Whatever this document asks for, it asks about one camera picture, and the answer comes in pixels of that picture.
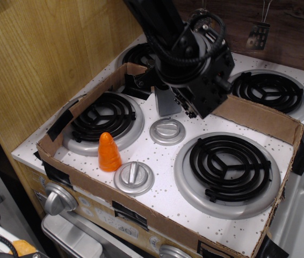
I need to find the back left black burner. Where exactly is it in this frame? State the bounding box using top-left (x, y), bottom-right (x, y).
top-left (116, 43), bottom-right (156, 68)

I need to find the silver upper stovetop knob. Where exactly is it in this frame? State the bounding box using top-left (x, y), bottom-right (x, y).
top-left (149, 118), bottom-right (186, 146)

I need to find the silver lower stovetop knob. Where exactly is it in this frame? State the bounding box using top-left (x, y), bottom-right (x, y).
top-left (113, 161), bottom-right (155, 196)

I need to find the grey sink basin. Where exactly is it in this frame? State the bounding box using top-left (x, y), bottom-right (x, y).
top-left (269, 172), bottom-right (304, 257)

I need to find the front left black burner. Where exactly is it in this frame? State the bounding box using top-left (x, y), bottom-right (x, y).
top-left (63, 92), bottom-right (144, 156)

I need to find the silver oven door handle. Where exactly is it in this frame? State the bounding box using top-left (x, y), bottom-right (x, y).
top-left (41, 213), bottom-right (140, 257)

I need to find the front right black burner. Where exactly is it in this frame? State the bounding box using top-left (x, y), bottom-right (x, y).
top-left (174, 133), bottom-right (281, 219)

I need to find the silver oven front knob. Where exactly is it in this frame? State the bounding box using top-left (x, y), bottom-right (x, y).
top-left (44, 183), bottom-right (78, 216)

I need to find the silver stovetop knob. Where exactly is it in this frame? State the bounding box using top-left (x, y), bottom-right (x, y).
top-left (113, 161), bottom-right (155, 196)
top-left (149, 118), bottom-right (186, 146)

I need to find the back right black burner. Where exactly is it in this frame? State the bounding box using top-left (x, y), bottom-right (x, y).
top-left (229, 69), bottom-right (304, 121)

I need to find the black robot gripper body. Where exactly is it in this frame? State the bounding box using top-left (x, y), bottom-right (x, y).
top-left (132, 45), bottom-right (234, 119)

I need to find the brown cardboard box frame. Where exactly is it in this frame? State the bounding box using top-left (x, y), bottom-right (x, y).
top-left (37, 63), bottom-right (304, 257)

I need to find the hanging metal grater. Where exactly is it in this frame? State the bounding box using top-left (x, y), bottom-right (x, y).
top-left (245, 0), bottom-right (273, 51)

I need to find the black cable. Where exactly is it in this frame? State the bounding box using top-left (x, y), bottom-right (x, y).
top-left (143, 12), bottom-right (228, 67)

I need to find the orange toy carrot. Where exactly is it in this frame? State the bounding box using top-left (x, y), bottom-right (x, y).
top-left (98, 132), bottom-right (122, 172)

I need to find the orange object bottom left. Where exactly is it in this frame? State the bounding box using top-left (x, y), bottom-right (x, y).
top-left (12, 240), bottom-right (37, 257)

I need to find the oven clock display panel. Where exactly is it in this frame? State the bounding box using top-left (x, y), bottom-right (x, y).
top-left (95, 208), bottom-right (139, 239)

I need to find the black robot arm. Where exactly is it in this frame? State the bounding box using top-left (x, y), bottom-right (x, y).
top-left (125, 1), bottom-right (234, 119)

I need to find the black burner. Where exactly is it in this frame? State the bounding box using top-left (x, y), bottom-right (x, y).
top-left (229, 69), bottom-right (304, 121)
top-left (174, 133), bottom-right (281, 219)
top-left (116, 43), bottom-right (156, 68)
top-left (63, 92), bottom-right (144, 156)

